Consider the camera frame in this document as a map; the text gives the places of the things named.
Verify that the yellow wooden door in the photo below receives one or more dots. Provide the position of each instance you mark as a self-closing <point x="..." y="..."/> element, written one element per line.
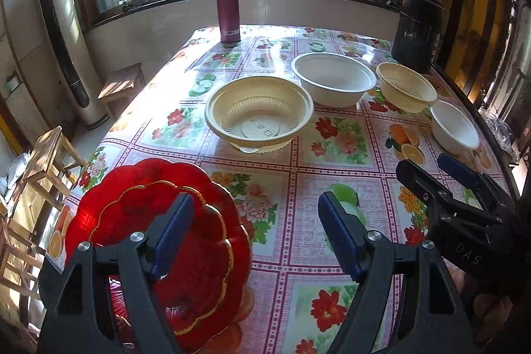
<point x="477" y="5"/>

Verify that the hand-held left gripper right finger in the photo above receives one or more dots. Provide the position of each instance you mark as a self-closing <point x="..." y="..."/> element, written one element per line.
<point x="340" y="238"/>

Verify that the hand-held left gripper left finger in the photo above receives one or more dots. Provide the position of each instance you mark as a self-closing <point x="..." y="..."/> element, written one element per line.
<point x="174" y="229"/>

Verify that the small cream plastic bowl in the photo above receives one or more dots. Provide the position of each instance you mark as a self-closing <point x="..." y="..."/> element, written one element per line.
<point x="404" y="86"/>

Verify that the clear plastic bag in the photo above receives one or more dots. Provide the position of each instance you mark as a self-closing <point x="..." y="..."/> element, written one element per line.
<point x="500" y="130"/>

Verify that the large white bowl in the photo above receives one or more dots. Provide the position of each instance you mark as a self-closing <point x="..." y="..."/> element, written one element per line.
<point x="332" y="78"/>

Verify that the wall outlet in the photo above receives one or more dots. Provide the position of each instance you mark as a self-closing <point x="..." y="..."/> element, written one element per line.
<point x="12" y="82"/>

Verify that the large cream plastic bowl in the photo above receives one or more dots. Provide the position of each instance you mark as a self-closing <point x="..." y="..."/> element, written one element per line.
<point x="257" y="105"/>

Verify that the purple thermos bottle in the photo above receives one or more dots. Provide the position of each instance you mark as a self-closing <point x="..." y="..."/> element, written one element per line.
<point x="227" y="9"/>

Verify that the floral plastic tablecloth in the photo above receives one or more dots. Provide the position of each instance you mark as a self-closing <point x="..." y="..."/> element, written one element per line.
<point x="298" y="171"/>

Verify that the black electric kettle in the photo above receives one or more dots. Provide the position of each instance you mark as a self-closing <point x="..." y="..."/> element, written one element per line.
<point x="417" y="30"/>

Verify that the wooden stool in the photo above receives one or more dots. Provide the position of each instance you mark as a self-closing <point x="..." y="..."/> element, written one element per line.
<point x="16" y="250"/>
<point x="45" y="155"/>
<point x="122" y="80"/>

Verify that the small white bowl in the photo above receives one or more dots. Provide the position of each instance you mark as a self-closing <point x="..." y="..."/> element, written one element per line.
<point x="454" y="130"/>

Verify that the small red gold-rimmed plate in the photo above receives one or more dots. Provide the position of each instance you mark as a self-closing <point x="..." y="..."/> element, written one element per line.
<point x="199" y="267"/>

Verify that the red scalloped plastic plate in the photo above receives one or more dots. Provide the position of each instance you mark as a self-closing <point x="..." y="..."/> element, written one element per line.
<point x="145" y="169"/>

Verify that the white standing air conditioner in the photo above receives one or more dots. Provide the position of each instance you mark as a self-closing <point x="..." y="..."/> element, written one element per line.
<point x="70" y="47"/>

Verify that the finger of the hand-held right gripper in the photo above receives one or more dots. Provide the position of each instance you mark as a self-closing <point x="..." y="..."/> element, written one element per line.
<point x="458" y="171"/>
<point x="419" y="182"/>

